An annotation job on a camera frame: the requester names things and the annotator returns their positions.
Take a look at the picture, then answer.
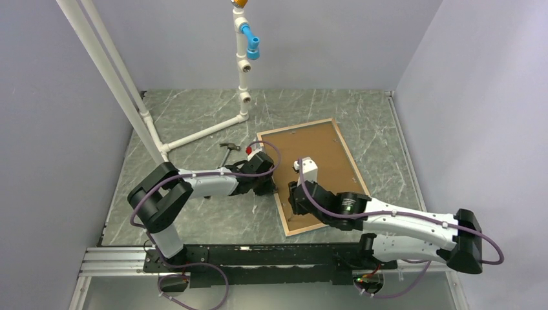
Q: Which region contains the blue picture frame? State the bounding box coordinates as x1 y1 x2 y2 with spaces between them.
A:
257 118 369 237

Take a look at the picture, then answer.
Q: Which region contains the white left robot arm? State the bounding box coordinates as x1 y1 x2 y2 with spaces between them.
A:
127 150 276 271

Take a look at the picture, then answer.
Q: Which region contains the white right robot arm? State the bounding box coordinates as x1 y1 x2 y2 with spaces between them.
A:
288 181 483 274

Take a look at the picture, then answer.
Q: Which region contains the steel claw hammer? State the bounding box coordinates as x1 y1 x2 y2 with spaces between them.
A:
218 142 241 168

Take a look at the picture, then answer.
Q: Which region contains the blue pipe fitting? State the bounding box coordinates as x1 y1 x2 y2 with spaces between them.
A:
240 23 260 60

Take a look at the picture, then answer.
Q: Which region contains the white pvc pipe stand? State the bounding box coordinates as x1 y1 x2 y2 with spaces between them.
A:
56 0 261 165

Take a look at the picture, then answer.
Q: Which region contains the orange pipe cap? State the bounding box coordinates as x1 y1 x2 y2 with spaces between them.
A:
231 0 248 9

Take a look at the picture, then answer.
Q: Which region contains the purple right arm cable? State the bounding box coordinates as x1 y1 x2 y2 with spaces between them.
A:
297 157 505 300

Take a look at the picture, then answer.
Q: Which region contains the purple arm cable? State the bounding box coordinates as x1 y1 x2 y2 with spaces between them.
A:
129 140 282 310
297 157 505 300

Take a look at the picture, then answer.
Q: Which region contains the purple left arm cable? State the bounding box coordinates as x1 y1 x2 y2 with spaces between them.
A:
129 140 282 310

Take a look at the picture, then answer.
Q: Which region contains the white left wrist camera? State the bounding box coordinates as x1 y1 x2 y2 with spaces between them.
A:
246 144 262 158

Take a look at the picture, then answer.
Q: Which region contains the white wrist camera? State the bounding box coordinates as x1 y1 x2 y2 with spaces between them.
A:
246 144 262 158
293 157 318 185

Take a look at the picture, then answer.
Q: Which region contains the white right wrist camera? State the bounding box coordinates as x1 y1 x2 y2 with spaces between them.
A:
293 157 318 185

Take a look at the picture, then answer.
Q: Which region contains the aluminium table edge rail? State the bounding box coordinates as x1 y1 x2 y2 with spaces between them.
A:
385 90 428 211

